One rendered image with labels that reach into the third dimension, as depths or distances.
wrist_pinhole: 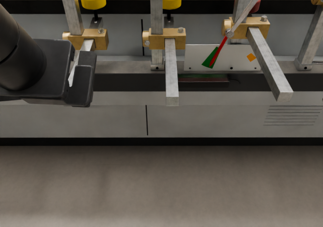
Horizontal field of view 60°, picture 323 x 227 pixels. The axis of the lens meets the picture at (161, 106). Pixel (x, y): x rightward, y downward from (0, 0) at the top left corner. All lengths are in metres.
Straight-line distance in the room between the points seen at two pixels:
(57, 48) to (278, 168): 1.46
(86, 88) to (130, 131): 1.19
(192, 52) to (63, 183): 0.98
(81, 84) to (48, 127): 1.27
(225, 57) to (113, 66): 0.38
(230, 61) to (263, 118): 0.61
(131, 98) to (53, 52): 0.77
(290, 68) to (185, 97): 0.38
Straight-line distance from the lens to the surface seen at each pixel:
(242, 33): 0.92
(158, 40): 0.89
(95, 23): 1.01
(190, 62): 0.94
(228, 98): 1.10
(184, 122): 1.45
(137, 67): 0.97
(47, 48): 0.33
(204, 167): 1.55
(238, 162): 1.61
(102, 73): 0.97
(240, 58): 0.97
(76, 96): 0.32
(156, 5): 0.85
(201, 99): 1.08
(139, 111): 1.39
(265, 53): 0.79
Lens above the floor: 1.25
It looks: 42 degrees down
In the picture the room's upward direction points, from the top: straight up
